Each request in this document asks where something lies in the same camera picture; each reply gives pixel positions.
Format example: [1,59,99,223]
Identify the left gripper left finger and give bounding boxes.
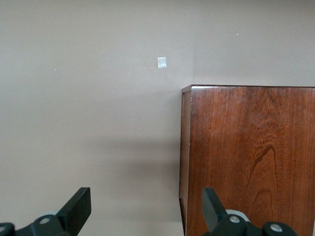
[0,187,92,236]

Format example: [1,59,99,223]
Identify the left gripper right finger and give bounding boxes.
[203,187,298,236]

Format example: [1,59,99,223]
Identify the dark brown wooden cabinet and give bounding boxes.
[179,85,315,236]

